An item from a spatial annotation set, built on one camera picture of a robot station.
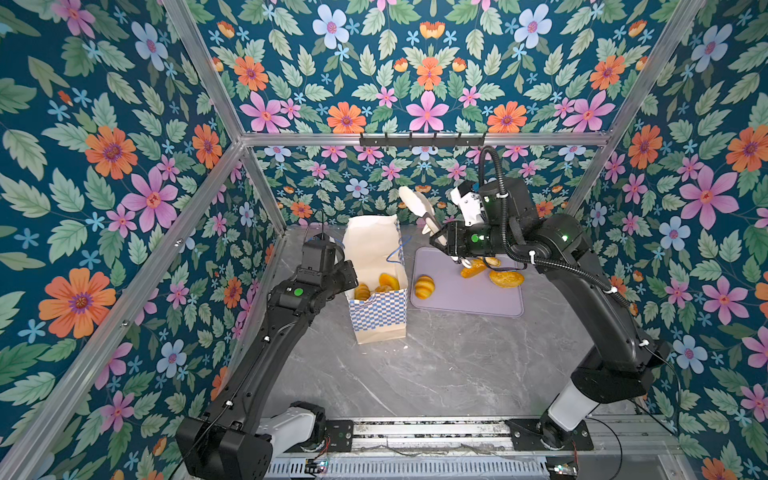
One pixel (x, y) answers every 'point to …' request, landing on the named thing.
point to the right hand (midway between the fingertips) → (435, 236)
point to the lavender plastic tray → (454, 293)
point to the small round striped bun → (424, 287)
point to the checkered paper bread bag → (378, 305)
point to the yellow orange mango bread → (387, 279)
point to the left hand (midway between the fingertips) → (357, 264)
